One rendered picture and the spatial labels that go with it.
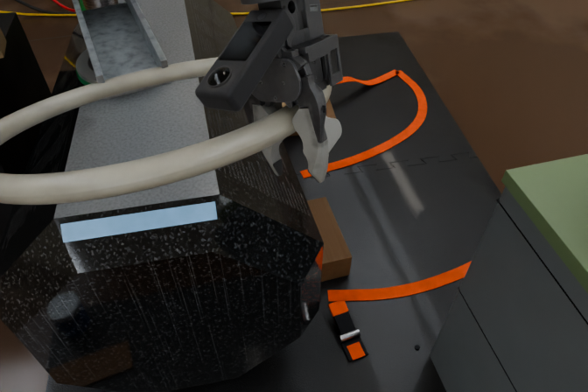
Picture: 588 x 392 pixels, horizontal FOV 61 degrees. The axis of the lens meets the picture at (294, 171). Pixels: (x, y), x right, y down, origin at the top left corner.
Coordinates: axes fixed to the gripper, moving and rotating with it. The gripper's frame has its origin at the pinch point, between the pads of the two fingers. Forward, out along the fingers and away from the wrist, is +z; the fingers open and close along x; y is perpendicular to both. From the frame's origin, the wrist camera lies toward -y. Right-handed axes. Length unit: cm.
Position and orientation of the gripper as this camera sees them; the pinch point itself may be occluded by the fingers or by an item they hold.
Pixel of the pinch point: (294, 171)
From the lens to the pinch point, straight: 56.5
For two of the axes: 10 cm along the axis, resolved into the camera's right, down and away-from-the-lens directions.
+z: 1.6, 9.0, 4.1
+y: 5.9, -4.3, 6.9
